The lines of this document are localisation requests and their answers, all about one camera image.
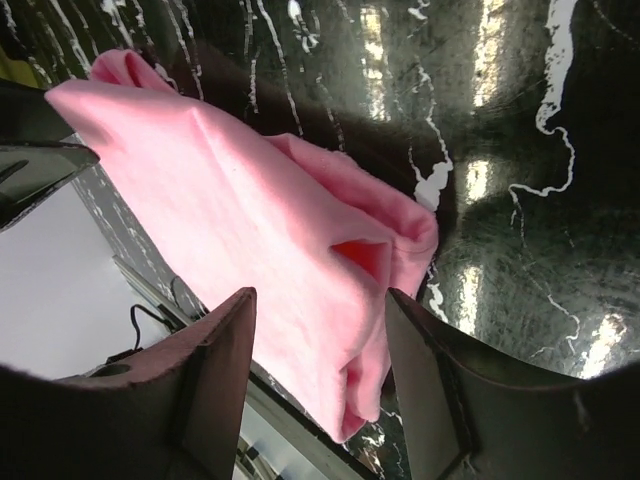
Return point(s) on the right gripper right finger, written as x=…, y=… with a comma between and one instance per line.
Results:
x=470, y=411

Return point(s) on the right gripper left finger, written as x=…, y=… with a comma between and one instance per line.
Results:
x=170, y=411

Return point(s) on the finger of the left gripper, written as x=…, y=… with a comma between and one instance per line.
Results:
x=37, y=156

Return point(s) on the light pink t-shirt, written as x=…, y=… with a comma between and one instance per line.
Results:
x=319, y=239

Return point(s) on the olive green plastic bin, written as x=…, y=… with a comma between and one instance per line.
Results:
x=16, y=71

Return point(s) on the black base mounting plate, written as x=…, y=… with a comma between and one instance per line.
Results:
x=278, y=440

